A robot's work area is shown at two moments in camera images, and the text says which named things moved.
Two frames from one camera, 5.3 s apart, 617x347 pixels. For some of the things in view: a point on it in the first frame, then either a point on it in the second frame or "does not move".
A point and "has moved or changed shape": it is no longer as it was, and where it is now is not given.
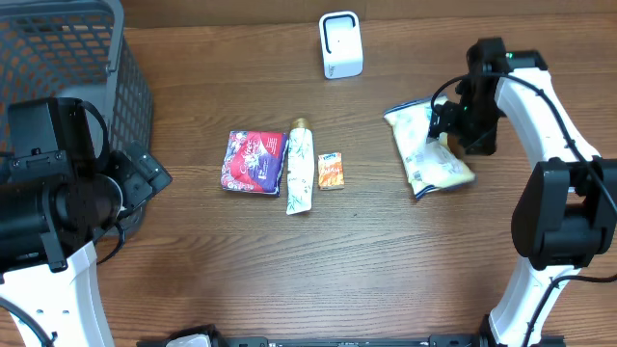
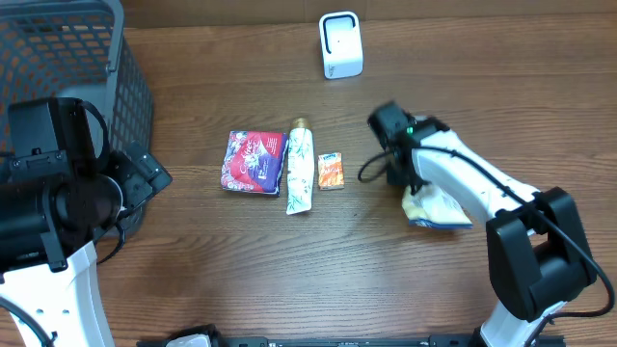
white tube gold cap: x=301 y=171 does not move
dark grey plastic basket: x=75 y=49 does not move
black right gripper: x=442 y=120 -> x=395 y=178
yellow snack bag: x=429 y=163 has moved or changed shape
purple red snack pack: x=254 y=161 does not move
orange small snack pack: x=331 y=171 does not move
